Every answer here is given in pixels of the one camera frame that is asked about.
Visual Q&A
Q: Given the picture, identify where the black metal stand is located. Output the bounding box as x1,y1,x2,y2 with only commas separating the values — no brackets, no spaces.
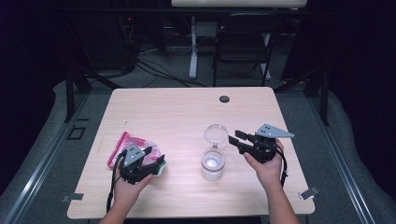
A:
274,66,331,127
64,66,120,123

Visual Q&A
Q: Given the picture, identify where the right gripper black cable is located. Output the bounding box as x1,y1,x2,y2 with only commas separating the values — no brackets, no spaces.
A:
275,146,289,188

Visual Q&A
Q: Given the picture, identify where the black folding chair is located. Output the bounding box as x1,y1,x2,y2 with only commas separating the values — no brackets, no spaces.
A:
212,12,283,88

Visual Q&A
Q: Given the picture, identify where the grey tape piece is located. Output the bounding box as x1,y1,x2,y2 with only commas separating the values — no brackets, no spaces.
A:
61,192,84,203
298,186,320,201

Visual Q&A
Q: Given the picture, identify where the aluminium floor rail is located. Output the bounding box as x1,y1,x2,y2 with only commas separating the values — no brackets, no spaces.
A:
0,92,92,224
306,92,377,224

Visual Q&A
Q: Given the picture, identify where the person's left hand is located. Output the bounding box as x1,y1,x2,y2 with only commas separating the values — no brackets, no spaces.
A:
112,174,154,214

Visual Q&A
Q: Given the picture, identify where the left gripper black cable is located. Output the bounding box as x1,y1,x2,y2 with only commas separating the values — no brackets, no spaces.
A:
106,148,129,214

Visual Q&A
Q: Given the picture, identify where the black equipment cabinet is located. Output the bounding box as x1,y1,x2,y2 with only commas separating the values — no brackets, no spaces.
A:
74,12,134,71

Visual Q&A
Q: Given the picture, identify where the dark curtain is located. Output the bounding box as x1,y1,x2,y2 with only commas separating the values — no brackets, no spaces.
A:
0,0,73,194
326,0,396,200

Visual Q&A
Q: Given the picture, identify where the black floor tape square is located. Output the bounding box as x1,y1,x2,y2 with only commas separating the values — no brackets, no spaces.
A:
65,125,87,141

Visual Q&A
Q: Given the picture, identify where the clear glass jar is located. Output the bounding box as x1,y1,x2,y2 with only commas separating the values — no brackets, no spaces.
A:
200,123,230,182

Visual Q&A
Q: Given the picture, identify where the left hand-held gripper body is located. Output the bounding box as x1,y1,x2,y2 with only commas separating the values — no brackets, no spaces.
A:
120,143,158,185

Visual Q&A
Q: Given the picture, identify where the bundle of black floor cables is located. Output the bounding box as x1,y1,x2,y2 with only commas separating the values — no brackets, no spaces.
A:
134,59,208,89

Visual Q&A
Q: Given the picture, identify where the red and white plastic bag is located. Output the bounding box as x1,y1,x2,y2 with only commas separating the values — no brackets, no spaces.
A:
106,131,167,177

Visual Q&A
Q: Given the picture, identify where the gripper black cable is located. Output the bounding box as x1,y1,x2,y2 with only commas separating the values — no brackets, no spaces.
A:
106,148,129,214
275,146,289,188

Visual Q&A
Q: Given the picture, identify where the white desk leg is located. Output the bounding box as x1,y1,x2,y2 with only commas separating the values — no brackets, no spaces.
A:
189,16,199,79

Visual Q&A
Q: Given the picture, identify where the person's right hand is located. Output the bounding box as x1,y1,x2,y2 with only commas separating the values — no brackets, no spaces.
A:
243,138,285,194

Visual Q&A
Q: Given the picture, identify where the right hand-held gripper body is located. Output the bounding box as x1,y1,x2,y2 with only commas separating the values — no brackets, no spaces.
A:
248,123,295,164

